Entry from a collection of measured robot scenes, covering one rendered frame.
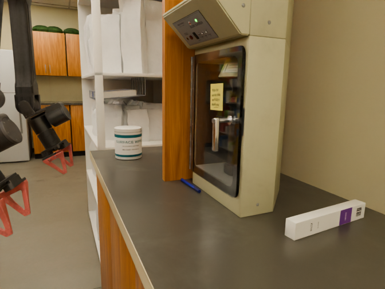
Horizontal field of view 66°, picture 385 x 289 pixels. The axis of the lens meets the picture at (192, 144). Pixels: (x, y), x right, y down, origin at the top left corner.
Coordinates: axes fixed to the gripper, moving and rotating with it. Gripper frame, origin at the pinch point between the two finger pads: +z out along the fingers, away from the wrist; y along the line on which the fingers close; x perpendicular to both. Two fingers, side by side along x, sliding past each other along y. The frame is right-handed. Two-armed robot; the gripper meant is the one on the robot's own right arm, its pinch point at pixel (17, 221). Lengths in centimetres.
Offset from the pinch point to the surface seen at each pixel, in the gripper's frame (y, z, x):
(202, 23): 17, -21, -59
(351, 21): 26, -3, -105
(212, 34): 17, -17, -60
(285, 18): 10, -13, -77
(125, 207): 18.0, 14.8, -16.5
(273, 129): 10, 12, -63
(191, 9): 17, -26, -57
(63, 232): 192, 68, 85
